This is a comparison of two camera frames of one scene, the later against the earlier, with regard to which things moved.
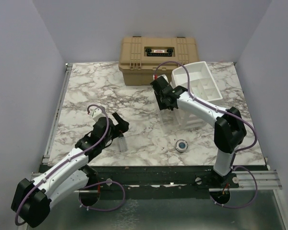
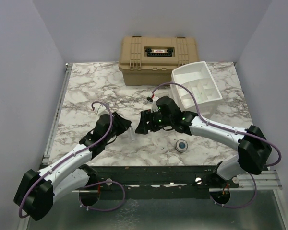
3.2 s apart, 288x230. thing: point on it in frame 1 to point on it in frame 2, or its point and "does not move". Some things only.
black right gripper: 161,105 to 142,127
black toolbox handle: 150,53 does not move
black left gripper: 122,127 does not move
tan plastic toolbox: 140,58 does not move
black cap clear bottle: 123,143 to 131,133
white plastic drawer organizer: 203,85 does not move
